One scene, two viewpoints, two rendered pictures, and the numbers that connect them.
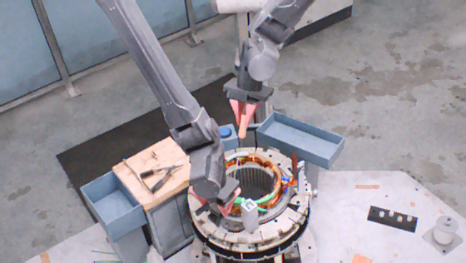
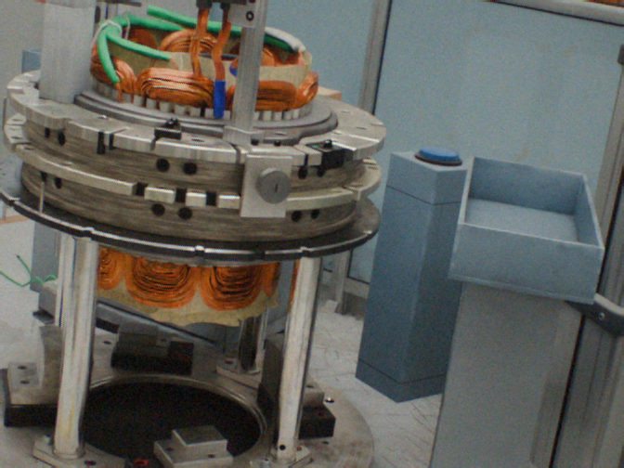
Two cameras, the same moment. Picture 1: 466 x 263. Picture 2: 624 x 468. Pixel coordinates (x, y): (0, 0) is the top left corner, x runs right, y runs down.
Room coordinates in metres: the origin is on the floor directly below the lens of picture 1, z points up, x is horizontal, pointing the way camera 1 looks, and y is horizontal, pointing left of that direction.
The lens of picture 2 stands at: (0.44, -0.94, 1.30)
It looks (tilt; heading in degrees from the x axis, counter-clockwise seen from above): 17 degrees down; 59
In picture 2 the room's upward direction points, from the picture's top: 8 degrees clockwise
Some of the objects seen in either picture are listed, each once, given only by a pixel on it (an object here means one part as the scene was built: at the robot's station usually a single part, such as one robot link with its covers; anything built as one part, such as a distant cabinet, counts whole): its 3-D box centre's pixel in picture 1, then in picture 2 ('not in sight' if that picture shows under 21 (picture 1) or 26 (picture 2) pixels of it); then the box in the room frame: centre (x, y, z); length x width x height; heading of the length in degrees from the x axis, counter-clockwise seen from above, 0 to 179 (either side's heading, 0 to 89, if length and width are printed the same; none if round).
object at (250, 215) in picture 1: (250, 215); (68, 44); (0.75, -0.02, 1.14); 0.03 x 0.03 x 0.09; 36
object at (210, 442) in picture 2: (290, 250); (193, 449); (0.84, -0.13, 0.83); 0.05 x 0.04 x 0.02; 0
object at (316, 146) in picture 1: (299, 166); (498, 353); (1.09, -0.20, 0.92); 0.25 x 0.11 x 0.28; 52
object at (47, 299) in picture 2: (155, 257); (77, 296); (0.88, 0.28, 0.80); 0.10 x 0.05 x 0.04; 14
